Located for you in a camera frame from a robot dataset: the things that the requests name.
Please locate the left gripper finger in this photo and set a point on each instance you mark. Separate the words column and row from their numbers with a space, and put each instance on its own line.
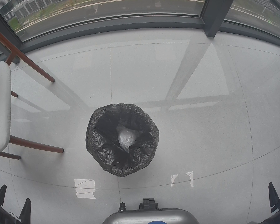
column 1, row 196
column 25, row 210

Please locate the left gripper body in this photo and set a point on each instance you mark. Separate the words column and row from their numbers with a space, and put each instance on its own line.
column 7, row 212

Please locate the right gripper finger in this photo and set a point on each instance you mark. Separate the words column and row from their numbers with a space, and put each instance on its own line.
column 273, row 196

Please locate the black plastic bag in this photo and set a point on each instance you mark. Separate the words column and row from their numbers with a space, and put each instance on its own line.
column 102, row 148

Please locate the white paper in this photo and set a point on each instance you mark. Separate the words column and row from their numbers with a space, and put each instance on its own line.
column 127, row 136

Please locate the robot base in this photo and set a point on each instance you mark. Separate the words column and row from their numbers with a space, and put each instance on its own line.
column 151, row 216

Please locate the window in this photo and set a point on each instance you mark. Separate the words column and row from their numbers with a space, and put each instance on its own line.
column 121, row 6

